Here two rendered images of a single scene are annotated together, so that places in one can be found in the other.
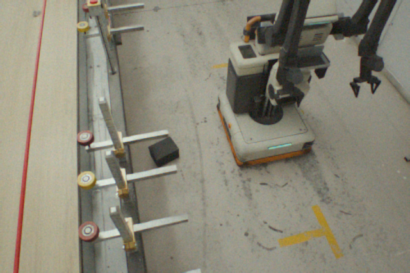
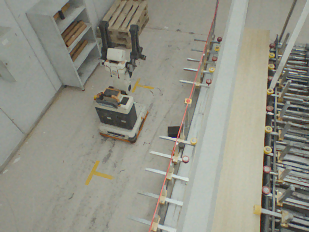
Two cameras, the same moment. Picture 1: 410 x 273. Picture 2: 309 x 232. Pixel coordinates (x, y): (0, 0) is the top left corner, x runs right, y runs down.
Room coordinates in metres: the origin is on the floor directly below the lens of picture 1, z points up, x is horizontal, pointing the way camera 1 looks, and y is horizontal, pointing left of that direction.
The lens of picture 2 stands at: (3.30, 1.43, 3.29)
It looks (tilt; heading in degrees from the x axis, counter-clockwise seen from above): 52 degrees down; 218
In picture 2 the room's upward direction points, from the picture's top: 6 degrees counter-clockwise
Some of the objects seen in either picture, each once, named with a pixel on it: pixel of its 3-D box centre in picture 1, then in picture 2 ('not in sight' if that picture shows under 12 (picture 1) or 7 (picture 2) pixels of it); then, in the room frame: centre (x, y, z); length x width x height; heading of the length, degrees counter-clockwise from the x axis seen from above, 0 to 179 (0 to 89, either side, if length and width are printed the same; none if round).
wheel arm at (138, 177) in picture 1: (132, 178); (198, 71); (0.77, 0.35, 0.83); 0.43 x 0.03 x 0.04; 105
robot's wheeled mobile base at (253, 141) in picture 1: (262, 121); (123, 119); (1.71, -0.47, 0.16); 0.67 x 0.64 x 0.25; 15
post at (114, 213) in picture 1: (126, 234); (205, 56); (0.47, 0.33, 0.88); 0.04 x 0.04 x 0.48; 15
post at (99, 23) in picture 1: (105, 45); (187, 116); (1.67, 0.65, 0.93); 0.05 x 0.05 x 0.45; 15
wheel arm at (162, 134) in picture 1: (127, 141); (194, 83); (1.01, 0.42, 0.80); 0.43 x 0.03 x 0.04; 105
